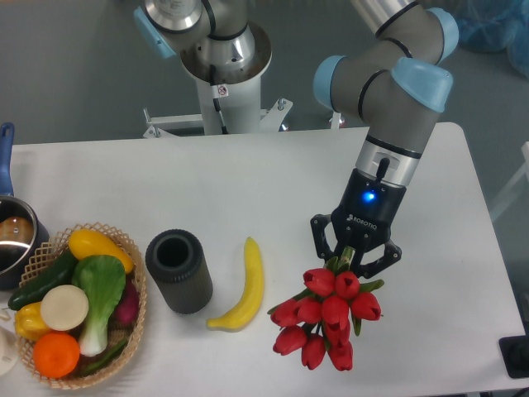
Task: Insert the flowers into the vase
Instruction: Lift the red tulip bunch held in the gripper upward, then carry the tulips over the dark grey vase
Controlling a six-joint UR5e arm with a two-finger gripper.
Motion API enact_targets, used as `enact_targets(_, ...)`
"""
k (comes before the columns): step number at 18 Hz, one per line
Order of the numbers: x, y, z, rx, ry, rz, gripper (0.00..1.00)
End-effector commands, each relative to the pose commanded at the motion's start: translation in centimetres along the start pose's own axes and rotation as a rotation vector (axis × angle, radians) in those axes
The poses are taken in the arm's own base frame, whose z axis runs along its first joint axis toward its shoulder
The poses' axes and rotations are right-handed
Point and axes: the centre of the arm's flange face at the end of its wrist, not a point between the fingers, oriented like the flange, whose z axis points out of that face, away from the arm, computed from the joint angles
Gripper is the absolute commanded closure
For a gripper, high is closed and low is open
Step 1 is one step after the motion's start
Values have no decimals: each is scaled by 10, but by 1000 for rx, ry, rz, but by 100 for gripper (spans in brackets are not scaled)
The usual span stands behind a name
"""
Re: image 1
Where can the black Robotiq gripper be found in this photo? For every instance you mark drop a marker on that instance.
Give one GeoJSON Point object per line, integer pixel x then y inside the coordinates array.
{"type": "Point", "coordinates": [362, 221]}

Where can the red tulip bouquet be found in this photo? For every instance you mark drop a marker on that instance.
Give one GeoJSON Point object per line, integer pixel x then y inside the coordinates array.
{"type": "Point", "coordinates": [320, 319]}

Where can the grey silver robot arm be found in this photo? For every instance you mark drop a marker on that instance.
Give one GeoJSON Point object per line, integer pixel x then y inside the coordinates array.
{"type": "Point", "coordinates": [397, 88]}

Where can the dark grey ribbed vase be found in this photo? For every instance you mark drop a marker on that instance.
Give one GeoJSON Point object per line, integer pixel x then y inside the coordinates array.
{"type": "Point", "coordinates": [175, 260]}

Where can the yellow banana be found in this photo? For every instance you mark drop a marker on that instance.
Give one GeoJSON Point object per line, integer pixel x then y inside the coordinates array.
{"type": "Point", "coordinates": [242, 313]}

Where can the black device at edge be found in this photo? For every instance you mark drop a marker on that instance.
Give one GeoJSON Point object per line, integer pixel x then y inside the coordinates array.
{"type": "Point", "coordinates": [514, 351]}

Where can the purple sweet potato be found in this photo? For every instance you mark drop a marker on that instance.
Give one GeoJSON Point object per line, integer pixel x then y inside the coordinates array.
{"type": "Point", "coordinates": [128, 308]}

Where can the blue plastic bag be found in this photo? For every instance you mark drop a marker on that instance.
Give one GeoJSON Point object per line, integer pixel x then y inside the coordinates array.
{"type": "Point", "coordinates": [493, 27]}

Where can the green bok choy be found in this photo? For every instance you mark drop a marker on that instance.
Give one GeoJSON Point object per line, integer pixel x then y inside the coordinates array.
{"type": "Point", "coordinates": [102, 278]}

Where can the yellow squash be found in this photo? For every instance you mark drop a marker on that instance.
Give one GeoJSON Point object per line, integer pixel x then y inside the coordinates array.
{"type": "Point", "coordinates": [87, 242]}

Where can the green chili pepper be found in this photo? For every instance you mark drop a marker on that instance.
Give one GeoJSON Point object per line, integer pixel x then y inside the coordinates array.
{"type": "Point", "coordinates": [106, 358]}

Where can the green cucumber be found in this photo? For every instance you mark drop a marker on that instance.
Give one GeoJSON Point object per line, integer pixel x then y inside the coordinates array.
{"type": "Point", "coordinates": [58, 273]}

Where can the white round radish slice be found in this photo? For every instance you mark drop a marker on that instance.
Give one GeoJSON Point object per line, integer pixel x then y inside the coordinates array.
{"type": "Point", "coordinates": [64, 307]}

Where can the woven wicker basket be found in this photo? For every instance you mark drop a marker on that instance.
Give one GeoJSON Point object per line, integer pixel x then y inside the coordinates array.
{"type": "Point", "coordinates": [127, 336]}

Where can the orange fruit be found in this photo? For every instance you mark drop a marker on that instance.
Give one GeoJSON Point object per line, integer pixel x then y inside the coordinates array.
{"type": "Point", "coordinates": [56, 354]}

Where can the yellow bell pepper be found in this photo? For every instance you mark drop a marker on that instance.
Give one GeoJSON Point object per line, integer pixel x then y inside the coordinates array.
{"type": "Point", "coordinates": [29, 323]}

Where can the white frame at right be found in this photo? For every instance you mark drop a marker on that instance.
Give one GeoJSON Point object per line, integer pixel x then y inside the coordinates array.
{"type": "Point", "coordinates": [512, 190]}

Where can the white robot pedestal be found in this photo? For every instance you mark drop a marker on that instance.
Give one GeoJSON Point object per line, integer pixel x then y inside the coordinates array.
{"type": "Point", "coordinates": [227, 75]}

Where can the blue handled saucepan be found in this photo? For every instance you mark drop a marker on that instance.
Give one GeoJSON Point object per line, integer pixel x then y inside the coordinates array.
{"type": "Point", "coordinates": [21, 230]}

